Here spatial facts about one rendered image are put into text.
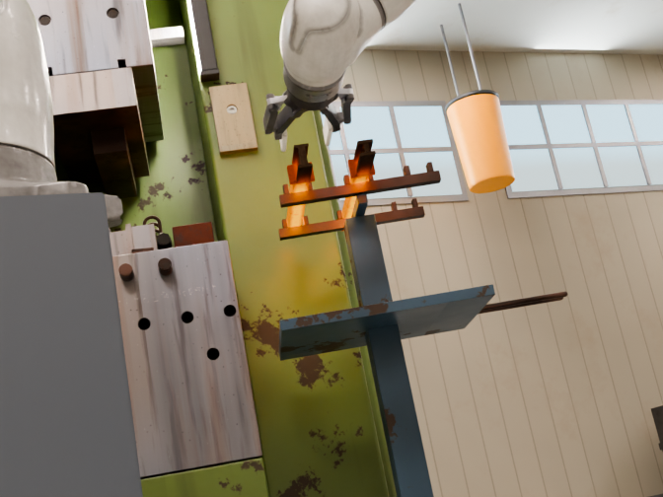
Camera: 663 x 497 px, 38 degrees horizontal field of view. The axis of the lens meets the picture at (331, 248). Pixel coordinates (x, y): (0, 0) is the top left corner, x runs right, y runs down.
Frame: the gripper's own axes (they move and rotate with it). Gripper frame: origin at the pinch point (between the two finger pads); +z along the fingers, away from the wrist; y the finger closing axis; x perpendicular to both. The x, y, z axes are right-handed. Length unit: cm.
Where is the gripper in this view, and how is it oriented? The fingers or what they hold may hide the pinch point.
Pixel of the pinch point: (305, 134)
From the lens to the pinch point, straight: 162.9
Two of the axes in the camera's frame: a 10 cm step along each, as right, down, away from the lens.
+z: -0.8, 3.0, 9.5
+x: -1.7, -9.4, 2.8
